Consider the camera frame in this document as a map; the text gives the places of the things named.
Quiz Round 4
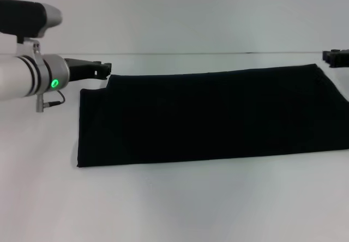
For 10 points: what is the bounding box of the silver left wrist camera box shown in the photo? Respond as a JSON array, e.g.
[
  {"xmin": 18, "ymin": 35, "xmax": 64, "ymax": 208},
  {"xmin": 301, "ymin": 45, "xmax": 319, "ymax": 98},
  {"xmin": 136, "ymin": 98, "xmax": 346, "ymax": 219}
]
[{"xmin": 0, "ymin": 0, "xmax": 63, "ymax": 45}]

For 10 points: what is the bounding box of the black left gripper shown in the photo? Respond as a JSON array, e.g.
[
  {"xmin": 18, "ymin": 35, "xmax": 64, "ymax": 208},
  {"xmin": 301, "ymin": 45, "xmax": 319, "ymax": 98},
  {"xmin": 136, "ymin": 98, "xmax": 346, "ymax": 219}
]
[{"xmin": 64, "ymin": 58, "xmax": 112, "ymax": 82}]

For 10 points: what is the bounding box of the black shirt with FREE print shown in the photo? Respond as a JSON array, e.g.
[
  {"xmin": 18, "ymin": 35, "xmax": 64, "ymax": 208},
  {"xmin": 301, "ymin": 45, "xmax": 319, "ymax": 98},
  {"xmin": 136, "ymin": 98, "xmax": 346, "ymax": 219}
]
[{"xmin": 76, "ymin": 64, "xmax": 349, "ymax": 169}]

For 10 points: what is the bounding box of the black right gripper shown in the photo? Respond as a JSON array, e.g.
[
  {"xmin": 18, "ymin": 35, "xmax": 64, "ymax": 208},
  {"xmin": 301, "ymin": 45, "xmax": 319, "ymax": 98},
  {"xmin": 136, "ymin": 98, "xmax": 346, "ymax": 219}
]
[{"xmin": 322, "ymin": 50, "xmax": 349, "ymax": 68}]

